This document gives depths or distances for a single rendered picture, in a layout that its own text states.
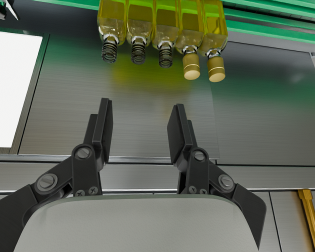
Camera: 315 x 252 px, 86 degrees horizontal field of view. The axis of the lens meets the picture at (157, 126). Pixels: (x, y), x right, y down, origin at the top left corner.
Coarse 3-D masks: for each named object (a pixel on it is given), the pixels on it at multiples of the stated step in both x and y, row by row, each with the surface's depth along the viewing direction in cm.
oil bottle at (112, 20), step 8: (104, 0) 35; (112, 0) 35; (120, 0) 36; (104, 8) 34; (112, 8) 35; (120, 8) 35; (104, 16) 34; (112, 16) 34; (120, 16) 34; (104, 24) 33; (112, 24) 33; (120, 24) 34; (104, 32) 34; (112, 32) 34; (120, 32) 34; (120, 40) 36
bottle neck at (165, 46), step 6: (162, 42) 36; (168, 42) 36; (162, 48) 35; (168, 48) 35; (162, 54) 35; (168, 54) 35; (162, 60) 34; (168, 60) 34; (162, 66) 36; (168, 66) 36
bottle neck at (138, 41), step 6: (138, 36) 34; (132, 42) 35; (138, 42) 34; (144, 42) 35; (132, 48) 34; (138, 48) 33; (144, 48) 35; (132, 54) 33; (138, 54) 33; (144, 54) 34; (132, 60) 34; (138, 60) 35; (144, 60) 34
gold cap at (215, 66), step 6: (210, 60) 37; (216, 60) 36; (222, 60) 37; (210, 66) 37; (216, 66) 36; (222, 66) 36; (210, 72) 36; (216, 72) 35; (222, 72) 35; (210, 78) 37; (216, 78) 37; (222, 78) 37
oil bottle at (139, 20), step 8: (128, 0) 36; (136, 0) 36; (144, 0) 36; (152, 0) 37; (128, 8) 35; (136, 8) 35; (144, 8) 35; (152, 8) 36; (128, 16) 34; (136, 16) 34; (144, 16) 35; (152, 16) 35; (128, 24) 34; (136, 24) 34; (144, 24) 34; (152, 24) 35; (128, 32) 35; (136, 32) 34; (144, 32) 34; (128, 40) 36
